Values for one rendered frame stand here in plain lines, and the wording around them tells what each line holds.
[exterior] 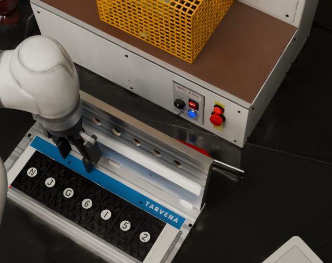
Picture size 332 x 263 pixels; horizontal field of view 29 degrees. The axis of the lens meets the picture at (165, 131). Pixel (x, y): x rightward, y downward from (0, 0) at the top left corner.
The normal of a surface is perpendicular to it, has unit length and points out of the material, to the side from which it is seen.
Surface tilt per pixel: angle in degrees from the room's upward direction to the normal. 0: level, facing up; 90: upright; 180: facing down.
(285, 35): 0
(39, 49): 4
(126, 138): 79
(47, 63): 25
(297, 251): 0
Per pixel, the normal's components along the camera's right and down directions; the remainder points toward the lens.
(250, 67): -0.04, -0.44
